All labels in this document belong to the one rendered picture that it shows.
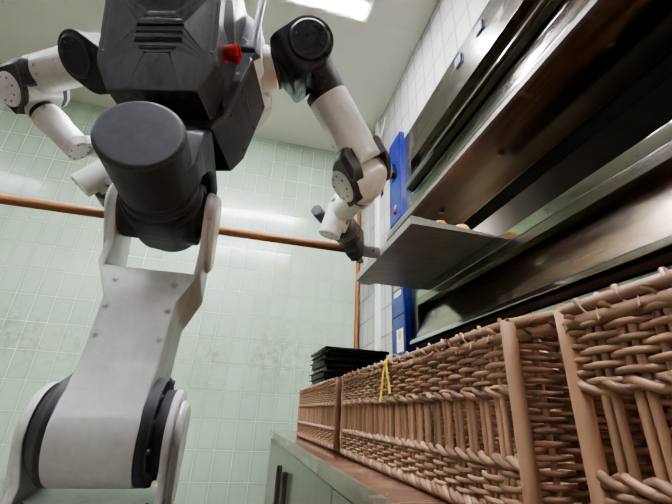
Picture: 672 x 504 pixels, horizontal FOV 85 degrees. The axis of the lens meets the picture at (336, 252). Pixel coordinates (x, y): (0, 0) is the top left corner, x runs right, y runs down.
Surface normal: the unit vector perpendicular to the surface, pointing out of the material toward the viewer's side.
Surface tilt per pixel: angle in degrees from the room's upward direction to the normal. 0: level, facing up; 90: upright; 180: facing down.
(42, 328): 90
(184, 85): 105
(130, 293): 80
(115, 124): 90
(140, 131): 90
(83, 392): 66
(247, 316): 90
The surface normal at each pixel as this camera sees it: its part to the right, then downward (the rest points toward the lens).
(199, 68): -0.03, -0.16
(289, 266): 0.24, -0.38
